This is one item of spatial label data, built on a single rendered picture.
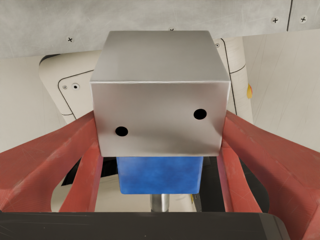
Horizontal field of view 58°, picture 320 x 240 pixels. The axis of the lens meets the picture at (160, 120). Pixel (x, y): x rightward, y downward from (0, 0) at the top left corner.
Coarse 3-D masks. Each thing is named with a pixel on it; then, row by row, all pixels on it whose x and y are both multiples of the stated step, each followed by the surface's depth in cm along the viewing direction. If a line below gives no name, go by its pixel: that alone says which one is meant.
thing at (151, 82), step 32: (128, 32) 14; (160, 32) 14; (192, 32) 14; (96, 64) 11; (128, 64) 11; (160, 64) 11; (192, 64) 11; (96, 96) 10; (128, 96) 10; (160, 96) 10; (192, 96) 10; (224, 96) 10; (96, 128) 11; (128, 128) 11; (160, 128) 11; (192, 128) 11; (128, 160) 14; (160, 160) 14; (192, 160) 14; (128, 192) 15; (160, 192) 15; (192, 192) 15
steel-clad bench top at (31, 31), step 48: (0, 0) 24; (48, 0) 24; (96, 0) 24; (144, 0) 24; (192, 0) 24; (240, 0) 24; (288, 0) 24; (0, 48) 26; (48, 48) 26; (96, 48) 26
